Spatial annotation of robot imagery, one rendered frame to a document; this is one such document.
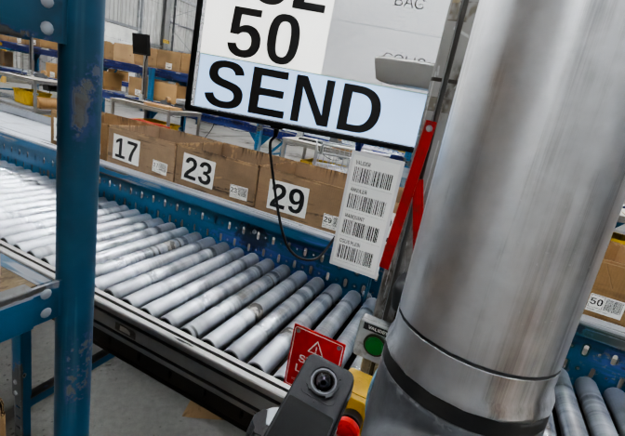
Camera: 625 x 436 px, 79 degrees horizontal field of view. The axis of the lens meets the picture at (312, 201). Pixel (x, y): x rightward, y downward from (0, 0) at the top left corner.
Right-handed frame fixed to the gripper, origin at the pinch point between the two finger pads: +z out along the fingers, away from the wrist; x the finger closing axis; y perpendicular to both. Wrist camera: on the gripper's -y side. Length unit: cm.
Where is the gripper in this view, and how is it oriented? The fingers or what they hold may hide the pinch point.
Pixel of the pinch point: (325, 435)
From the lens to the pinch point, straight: 49.8
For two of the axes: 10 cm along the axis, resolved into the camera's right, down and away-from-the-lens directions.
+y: -4.2, 8.8, -2.1
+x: 8.7, 3.3, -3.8
